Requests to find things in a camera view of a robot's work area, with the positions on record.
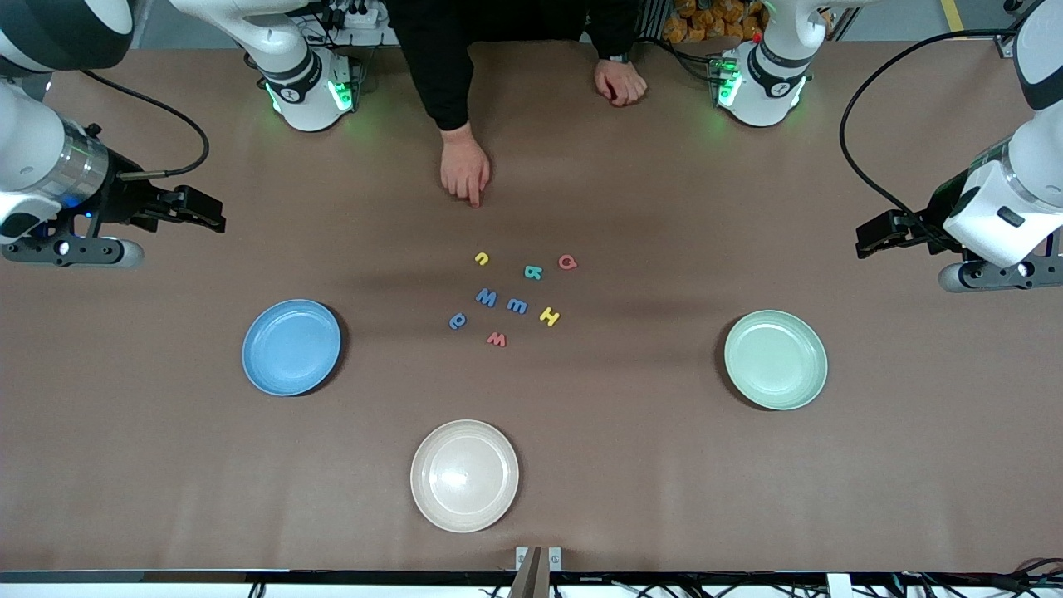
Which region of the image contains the black sleeved forearm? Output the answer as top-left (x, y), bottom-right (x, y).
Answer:
top-left (387, 0), bottom-right (476, 132)
top-left (585, 0), bottom-right (642, 61)

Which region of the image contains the person's pointing hand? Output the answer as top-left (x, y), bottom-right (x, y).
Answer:
top-left (439, 122), bottom-right (492, 209)

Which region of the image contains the person's fisted hand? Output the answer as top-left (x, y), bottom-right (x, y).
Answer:
top-left (594, 58), bottom-right (649, 108)

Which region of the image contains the green plate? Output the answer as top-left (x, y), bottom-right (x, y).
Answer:
top-left (723, 310), bottom-right (829, 411)

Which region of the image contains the blue plate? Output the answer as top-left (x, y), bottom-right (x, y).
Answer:
top-left (242, 299), bottom-right (342, 397)

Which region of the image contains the white power strip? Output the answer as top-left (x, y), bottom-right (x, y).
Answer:
top-left (320, 0), bottom-right (385, 31)

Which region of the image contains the bag of oranges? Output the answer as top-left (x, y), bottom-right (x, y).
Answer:
top-left (663, 0), bottom-right (767, 44)

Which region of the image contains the beige plate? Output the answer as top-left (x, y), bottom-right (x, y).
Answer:
top-left (410, 419), bottom-right (520, 533)

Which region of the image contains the person's black torso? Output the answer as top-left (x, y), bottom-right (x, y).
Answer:
top-left (465, 0), bottom-right (592, 42)

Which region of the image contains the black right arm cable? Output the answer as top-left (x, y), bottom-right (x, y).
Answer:
top-left (81, 69), bottom-right (210, 182)

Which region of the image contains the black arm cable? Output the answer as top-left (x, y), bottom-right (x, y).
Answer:
top-left (838, 29), bottom-right (1022, 242)
top-left (81, 69), bottom-right (210, 182)

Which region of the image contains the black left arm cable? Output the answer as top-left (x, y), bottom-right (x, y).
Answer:
top-left (838, 29), bottom-right (1022, 242)

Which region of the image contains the black red cable bundle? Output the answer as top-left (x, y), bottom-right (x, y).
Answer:
top-left (897, 556), bottom-right (1063, 598)

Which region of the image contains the black table edge rail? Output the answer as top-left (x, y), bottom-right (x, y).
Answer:
top-left (0, 569), bottom-right (1063, 587)

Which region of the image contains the small metal bracket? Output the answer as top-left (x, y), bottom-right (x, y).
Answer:
top-left (515, 546), bottom-right (563, 573)

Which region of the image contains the brown camera strut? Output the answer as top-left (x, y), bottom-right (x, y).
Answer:
top-left (508, 546), bottom-right (544, 598)

